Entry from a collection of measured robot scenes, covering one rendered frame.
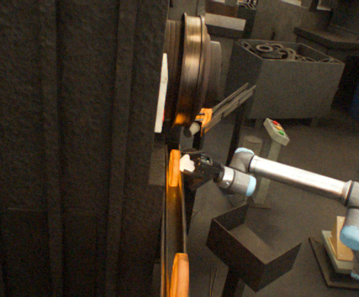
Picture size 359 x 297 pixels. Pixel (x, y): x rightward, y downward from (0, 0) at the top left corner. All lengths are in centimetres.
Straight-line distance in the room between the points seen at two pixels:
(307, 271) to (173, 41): 160
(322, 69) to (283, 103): 52
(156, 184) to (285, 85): 284
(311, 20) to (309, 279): 388
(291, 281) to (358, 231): 79
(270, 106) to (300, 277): 206
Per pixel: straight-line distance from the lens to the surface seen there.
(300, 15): 544
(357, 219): 164
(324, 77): 418
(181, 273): 111
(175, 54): 138
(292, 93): 402
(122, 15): 101
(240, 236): 152
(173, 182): 154
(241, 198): 267
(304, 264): 245
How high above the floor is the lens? 158
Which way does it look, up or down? 28 degrees down
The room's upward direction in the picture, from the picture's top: 9 degrees clockwise
